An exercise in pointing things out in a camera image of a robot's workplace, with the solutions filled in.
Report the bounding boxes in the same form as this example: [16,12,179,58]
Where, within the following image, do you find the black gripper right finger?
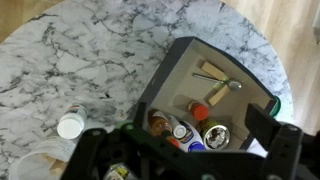
[244,102,282,152]

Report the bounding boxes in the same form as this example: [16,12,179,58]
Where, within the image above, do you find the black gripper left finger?
[132,101,148,134]

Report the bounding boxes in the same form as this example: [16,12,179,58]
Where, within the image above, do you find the white bottle with blue cap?
[179,120,208,153]

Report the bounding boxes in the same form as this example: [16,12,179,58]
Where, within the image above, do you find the brown sauce bottle red cap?
[146,108,181,149]

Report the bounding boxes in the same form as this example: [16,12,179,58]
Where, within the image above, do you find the small white cap bottle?
[166,114,187,140]

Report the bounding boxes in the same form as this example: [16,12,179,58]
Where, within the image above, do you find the dark blue open box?
[127,35,280,158]

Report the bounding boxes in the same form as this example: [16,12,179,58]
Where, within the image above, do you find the white pill bottle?
[56,103,90,141]

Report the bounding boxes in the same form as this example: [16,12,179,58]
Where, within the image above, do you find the green plastic object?
[269,95,282,118]

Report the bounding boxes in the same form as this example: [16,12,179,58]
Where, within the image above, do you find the silver tin can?
[195,117,232,151]

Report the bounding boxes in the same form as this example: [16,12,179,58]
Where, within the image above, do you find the metal spoon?
[192,72,243,91]

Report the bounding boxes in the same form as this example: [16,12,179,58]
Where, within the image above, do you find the small jar with orange cap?
[186,99,210,122]

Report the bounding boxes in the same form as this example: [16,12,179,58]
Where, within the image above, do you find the small wooden piece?
[48,154,70,177]

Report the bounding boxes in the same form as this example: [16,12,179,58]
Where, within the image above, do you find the clear plastic cup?
[7,134,82,180]

